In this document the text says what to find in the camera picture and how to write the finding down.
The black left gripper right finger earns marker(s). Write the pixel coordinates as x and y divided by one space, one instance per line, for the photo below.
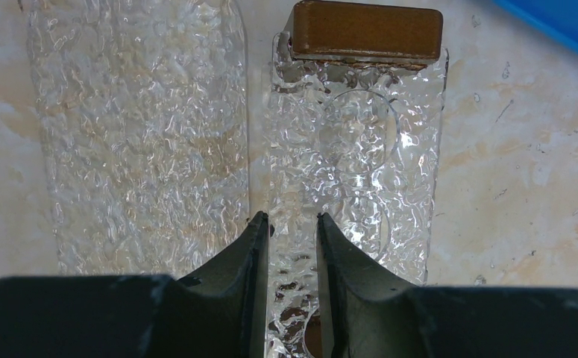
367 311

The clear textured acrylic tray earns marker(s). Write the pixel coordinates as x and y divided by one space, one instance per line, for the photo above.
143 112

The blue divided storage bin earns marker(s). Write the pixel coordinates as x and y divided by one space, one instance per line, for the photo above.
558 19

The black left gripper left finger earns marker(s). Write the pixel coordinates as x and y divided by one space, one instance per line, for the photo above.
217 310

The clear holder with wooden ends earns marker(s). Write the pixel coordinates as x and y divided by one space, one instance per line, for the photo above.
354 129

